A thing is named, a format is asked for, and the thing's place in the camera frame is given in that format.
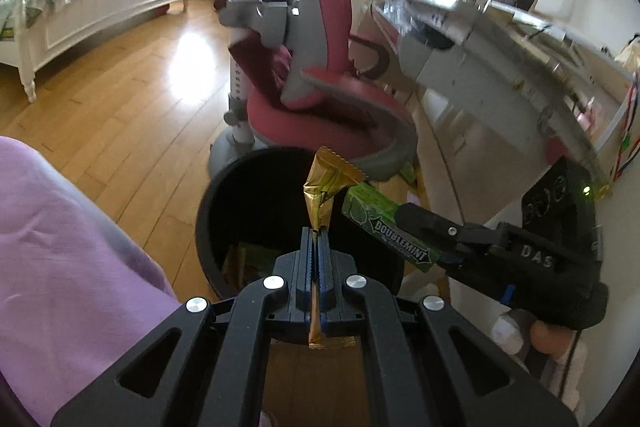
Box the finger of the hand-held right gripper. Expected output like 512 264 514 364
394 203 509 254
435 251 502 299

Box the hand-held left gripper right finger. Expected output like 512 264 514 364
316 229 592 427

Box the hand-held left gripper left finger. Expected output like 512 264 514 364
50 229 316 427

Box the green chewing gum packet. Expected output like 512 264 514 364
341 183 442 274

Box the gold foil wrapper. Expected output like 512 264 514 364
302 147 369 351

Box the black round trash bin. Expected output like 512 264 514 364
195 148 407 344

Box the person's right hand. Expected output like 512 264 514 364
530 320 572 359

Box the colourful ribbon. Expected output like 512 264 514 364
606 71 640 198

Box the white desk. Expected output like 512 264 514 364
350 0 640 228

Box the pink swivel chair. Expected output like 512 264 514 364
207 0 420 182

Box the purple clothing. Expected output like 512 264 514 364
0 134 182 427

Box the white wooden bed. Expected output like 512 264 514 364
0 0 206 104

